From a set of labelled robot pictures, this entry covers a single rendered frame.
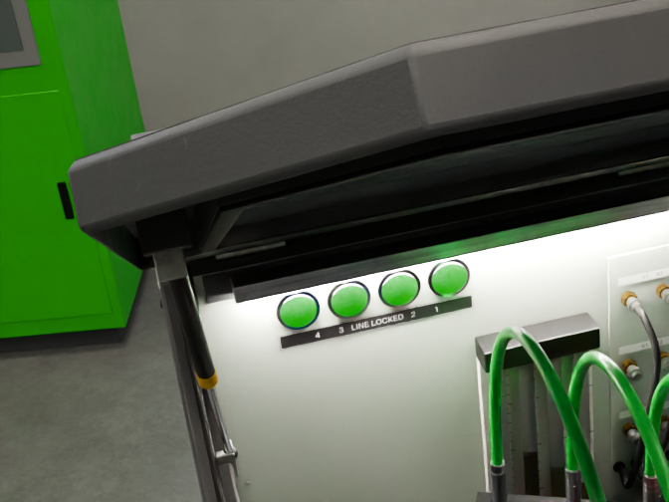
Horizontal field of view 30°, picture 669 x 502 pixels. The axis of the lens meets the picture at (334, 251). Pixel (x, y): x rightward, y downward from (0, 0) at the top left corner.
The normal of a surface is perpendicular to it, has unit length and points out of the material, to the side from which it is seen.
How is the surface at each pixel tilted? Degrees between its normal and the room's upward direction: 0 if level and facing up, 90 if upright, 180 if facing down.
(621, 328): 90
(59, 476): 0
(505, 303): 90
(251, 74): 90
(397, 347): 90
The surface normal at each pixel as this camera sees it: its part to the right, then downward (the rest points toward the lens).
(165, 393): -0.12, -0.86
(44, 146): -0.02, 0.49
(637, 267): 0.21, 0.46
